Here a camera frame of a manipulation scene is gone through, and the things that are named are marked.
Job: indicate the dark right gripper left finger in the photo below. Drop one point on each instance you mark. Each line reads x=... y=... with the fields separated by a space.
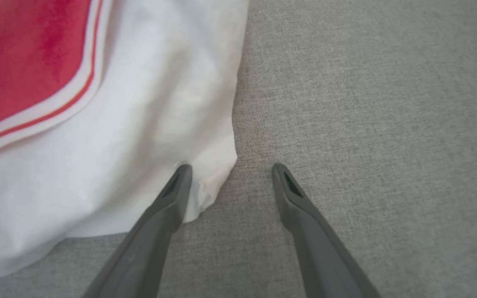
x=147 y=248

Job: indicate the grey fabric sofa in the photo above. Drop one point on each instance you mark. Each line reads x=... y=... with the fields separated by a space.
x=367 y=103

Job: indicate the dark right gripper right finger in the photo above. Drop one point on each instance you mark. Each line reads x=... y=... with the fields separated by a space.
x=321 y=256

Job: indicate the red jersey with white sleeves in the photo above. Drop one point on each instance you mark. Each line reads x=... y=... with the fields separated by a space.
x=139 y=124

